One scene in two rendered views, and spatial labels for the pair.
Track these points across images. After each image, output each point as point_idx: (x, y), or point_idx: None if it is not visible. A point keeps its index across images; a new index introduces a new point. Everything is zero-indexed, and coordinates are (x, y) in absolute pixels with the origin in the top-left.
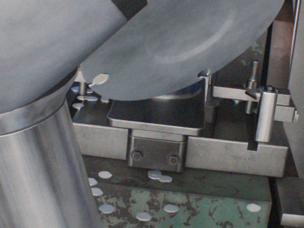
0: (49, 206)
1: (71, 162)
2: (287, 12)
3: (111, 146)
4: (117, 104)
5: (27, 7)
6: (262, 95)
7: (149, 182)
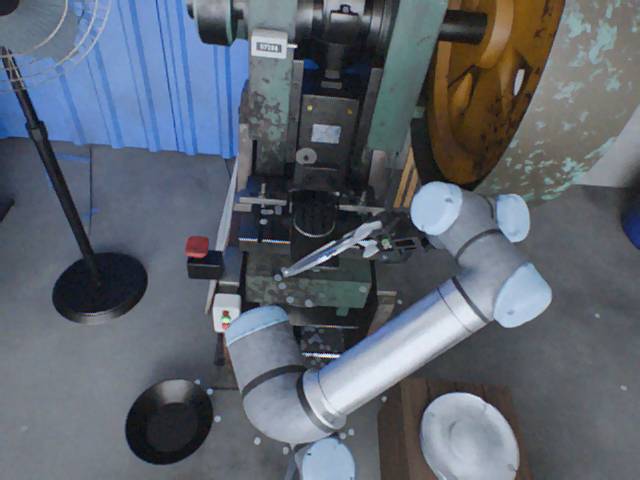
0: None
1: None
2: None
3: (285, 249)
4: (292, 248)
5: (313, 440)
6: None
7: (308, 272)
